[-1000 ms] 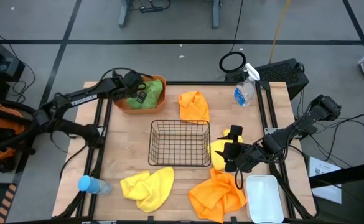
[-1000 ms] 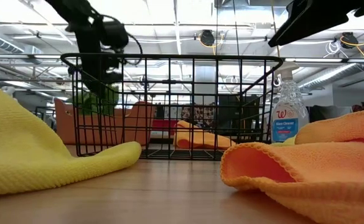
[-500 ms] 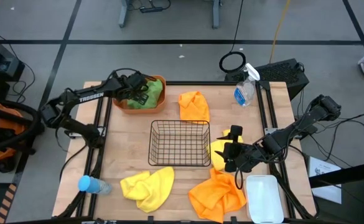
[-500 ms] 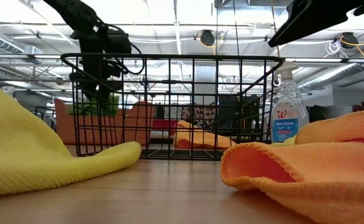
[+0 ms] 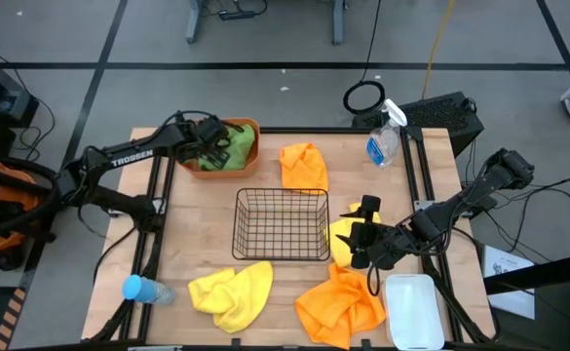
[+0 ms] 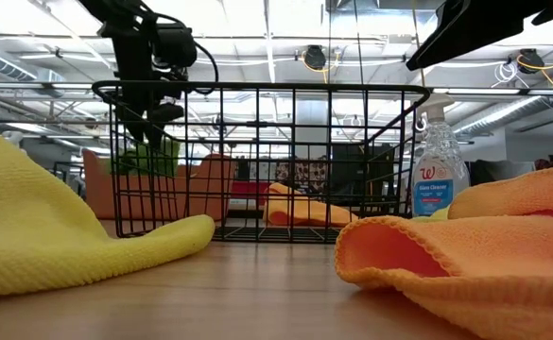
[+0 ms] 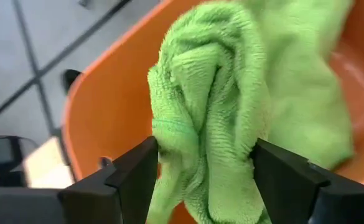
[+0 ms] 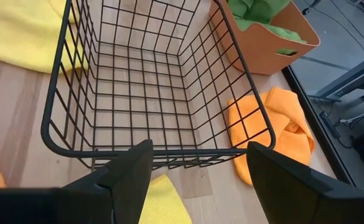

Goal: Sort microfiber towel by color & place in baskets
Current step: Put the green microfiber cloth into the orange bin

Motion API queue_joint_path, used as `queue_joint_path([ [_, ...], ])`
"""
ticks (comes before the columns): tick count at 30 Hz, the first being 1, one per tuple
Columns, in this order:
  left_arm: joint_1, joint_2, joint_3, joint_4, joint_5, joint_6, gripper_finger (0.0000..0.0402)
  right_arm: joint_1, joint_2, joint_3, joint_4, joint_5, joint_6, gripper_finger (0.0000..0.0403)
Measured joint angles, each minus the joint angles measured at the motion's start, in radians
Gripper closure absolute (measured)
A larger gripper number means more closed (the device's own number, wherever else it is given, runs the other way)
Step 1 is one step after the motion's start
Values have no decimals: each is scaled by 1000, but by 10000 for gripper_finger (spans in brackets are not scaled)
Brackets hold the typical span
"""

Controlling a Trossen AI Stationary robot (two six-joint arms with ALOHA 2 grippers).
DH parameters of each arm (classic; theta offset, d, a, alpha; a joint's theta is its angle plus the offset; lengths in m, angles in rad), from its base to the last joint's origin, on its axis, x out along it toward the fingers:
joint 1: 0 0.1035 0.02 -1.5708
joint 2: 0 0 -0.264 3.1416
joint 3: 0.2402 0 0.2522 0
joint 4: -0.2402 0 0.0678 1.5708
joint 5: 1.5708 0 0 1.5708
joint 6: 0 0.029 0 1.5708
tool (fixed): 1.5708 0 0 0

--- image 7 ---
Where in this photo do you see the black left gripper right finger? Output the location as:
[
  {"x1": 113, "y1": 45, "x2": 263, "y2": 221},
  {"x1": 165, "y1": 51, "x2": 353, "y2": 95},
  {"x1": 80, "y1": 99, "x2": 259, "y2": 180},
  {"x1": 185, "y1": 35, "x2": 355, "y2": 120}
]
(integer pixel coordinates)
[{"x1": 250, "y1": 138, "x2": 364, "y2": 224}]

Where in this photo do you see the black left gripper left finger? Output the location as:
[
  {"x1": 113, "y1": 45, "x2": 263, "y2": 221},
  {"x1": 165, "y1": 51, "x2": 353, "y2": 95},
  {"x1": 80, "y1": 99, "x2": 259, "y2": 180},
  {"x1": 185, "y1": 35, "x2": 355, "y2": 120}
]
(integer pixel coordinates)
[{"x1": 58, "y1": 136, "x2": 159, "y2": 224}]

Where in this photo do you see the green microfiber towel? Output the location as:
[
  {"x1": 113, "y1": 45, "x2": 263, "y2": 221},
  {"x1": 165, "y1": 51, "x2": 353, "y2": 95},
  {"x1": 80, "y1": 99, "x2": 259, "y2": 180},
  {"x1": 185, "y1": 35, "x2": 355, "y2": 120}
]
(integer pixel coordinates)
[
  {"x1": 237, "y1": 0, "x2": 356, "y2": 171},
  {"x1": 146, "y1": 0, "x2": 274, "y2": 224}
]

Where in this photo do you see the orange plastic bin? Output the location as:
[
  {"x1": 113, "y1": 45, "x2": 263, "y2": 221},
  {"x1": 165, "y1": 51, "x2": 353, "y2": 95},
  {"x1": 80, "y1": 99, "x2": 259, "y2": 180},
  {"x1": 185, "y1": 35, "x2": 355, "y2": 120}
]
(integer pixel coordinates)
[{"x1": 61, "y1": 0, "x2": 364, "y2": 224}]

